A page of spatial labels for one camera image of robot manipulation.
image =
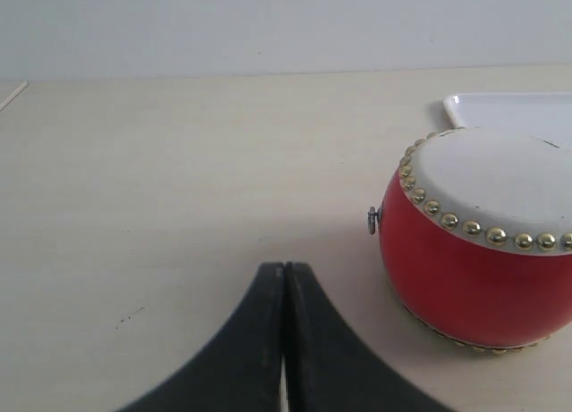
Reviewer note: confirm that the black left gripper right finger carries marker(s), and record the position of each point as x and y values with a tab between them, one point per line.
327	366

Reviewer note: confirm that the red drum with white skin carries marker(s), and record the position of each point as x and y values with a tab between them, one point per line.
475	236

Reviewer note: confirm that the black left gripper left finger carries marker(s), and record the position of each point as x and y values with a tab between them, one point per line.
240	368

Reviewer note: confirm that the white rectangular plastic tray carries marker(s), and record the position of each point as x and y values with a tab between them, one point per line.
544	115

